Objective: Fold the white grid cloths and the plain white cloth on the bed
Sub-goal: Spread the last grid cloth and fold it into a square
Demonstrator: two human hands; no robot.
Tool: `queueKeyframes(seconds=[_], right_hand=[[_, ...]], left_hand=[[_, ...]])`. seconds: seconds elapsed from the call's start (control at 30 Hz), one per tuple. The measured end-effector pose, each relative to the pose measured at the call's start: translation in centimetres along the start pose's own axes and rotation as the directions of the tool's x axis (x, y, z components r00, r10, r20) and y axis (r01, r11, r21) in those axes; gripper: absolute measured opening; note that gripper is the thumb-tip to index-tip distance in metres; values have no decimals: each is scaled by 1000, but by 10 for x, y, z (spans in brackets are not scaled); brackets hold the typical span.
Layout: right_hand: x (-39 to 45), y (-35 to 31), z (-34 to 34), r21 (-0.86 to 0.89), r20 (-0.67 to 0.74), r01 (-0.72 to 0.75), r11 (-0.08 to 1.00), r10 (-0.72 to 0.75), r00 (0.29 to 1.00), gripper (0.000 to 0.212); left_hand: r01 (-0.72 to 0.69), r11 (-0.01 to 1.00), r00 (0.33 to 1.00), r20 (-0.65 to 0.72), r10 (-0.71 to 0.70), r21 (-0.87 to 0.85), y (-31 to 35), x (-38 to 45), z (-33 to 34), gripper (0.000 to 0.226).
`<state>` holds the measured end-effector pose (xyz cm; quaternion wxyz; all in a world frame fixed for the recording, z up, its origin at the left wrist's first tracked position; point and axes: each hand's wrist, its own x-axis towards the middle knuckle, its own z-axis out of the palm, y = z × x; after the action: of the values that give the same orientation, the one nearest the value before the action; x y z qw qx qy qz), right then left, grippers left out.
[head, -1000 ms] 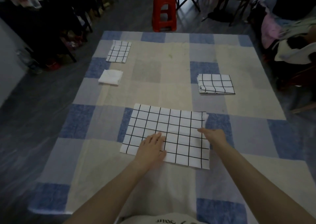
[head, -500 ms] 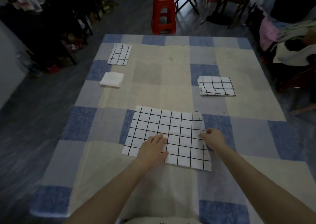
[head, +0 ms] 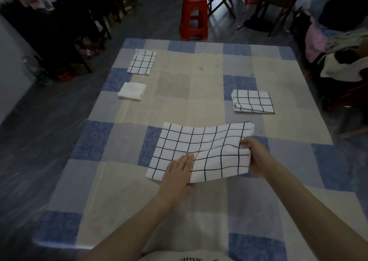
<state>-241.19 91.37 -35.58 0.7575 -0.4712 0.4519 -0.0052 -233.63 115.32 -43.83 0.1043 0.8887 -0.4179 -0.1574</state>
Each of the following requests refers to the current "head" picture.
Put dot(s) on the blue beige patchwork tablecloth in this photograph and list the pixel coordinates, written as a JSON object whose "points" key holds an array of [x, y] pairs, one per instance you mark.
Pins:
{"points": [[201, 91]]}

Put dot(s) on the person's right forearm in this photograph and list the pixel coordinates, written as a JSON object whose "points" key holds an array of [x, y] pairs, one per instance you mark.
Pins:
{"points": [[319, 212]]}

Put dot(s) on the white black-grid cloth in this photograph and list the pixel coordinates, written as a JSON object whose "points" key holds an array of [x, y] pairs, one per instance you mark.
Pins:
{"points": [[141, 62], [201, 151], [253, 101]]}

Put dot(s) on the plain white cloth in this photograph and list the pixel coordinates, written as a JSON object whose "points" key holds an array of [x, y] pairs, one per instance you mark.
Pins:
{"points": [[131, 90]]}

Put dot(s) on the clear water bottle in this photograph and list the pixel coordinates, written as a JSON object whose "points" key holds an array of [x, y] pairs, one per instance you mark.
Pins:
{"points": [[36, 68]]}

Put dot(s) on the dark wooden chair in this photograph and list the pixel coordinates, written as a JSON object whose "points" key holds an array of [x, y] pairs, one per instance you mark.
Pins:
{"points": [[264, 13]]}

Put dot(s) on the person's left hand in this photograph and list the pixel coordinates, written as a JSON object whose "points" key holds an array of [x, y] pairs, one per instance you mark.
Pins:
{"points": [[176, 183]]}

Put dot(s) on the reddish wooden chair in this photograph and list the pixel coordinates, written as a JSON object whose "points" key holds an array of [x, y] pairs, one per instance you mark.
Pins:
{"points": [[350, 102]]}

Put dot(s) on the person's right hand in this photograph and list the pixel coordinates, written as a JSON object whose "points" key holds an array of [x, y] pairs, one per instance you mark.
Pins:
{"points": [[257, 157]]}

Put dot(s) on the pink garment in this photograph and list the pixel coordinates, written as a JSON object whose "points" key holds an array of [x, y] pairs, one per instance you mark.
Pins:
{"points": [[314, 44]]}

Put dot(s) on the white black garment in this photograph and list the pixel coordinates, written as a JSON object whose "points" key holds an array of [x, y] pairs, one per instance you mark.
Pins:
{"points": [[339, 68]]}

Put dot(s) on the person's left forearm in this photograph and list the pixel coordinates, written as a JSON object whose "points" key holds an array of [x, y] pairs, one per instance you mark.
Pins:
{"points": [[126, 232]]}

